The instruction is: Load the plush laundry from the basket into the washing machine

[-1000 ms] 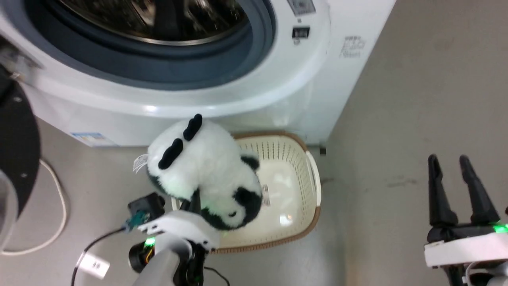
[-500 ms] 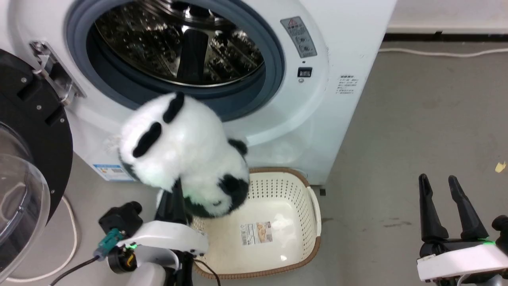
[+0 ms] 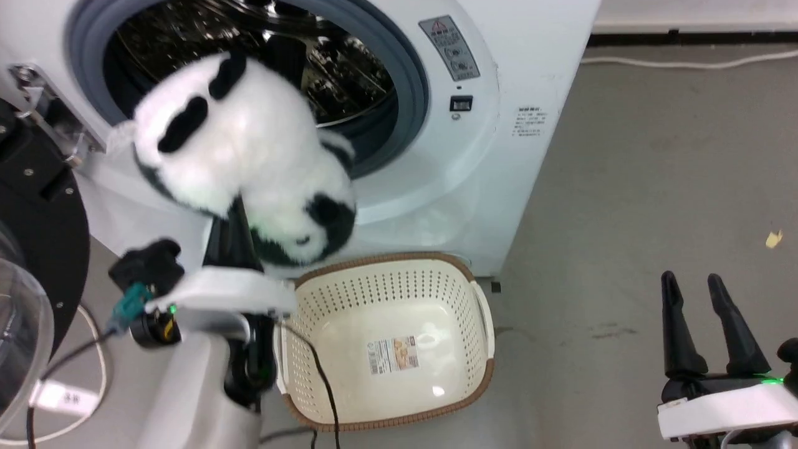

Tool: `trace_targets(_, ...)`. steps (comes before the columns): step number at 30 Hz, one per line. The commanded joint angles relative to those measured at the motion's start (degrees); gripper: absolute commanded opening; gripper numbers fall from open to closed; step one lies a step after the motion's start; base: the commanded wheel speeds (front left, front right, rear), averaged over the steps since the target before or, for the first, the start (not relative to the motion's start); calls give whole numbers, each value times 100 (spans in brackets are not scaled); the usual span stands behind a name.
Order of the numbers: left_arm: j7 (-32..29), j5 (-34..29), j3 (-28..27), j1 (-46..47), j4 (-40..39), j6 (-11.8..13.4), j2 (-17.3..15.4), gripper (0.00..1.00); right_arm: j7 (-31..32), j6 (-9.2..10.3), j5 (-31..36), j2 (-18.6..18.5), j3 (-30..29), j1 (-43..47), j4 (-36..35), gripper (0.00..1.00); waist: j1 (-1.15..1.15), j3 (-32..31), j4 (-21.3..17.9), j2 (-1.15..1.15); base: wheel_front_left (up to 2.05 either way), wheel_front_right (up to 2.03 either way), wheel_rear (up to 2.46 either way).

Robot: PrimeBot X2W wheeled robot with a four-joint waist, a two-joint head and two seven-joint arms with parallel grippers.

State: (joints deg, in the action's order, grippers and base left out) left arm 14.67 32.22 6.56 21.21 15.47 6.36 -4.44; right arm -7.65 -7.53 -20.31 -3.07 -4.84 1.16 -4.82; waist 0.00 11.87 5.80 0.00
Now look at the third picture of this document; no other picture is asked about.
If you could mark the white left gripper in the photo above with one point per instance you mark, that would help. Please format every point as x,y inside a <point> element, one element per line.
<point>230,290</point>

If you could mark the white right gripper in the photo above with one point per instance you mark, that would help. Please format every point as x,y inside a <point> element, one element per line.
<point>729,405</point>

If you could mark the black and white panda plush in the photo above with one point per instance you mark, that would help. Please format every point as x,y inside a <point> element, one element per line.
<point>249,149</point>

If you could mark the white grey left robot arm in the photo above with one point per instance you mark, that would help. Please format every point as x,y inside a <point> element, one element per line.
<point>199,386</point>

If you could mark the cream laundry basket brown rim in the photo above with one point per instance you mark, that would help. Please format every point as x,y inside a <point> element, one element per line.
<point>386,349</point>

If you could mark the white front-load washing machine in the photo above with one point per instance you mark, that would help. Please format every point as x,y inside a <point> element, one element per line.
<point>499,187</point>

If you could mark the small yellow paper scrap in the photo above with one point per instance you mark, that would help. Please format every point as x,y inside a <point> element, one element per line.
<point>773,239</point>

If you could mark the black round washer door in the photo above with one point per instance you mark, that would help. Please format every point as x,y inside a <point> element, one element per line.
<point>55,237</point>

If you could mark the product label sticker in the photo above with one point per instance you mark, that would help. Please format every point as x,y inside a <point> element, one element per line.
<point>393,355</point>

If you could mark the white floor tape label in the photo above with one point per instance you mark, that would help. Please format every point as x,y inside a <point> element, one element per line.
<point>61,396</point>

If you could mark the metal washer door hinge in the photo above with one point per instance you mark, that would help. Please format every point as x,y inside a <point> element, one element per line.
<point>28,78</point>

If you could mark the black washer door latch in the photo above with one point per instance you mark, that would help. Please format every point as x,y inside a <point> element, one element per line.
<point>461,103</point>

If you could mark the grey warning sticker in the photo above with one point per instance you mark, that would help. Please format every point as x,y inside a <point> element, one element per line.
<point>450,48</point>

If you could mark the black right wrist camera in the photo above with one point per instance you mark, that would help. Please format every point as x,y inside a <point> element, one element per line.
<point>790,357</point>

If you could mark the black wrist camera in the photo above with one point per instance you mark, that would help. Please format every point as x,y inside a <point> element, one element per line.
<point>148,265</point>
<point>790,357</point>

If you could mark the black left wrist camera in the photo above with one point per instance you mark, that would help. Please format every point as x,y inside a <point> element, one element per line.
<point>148,265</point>

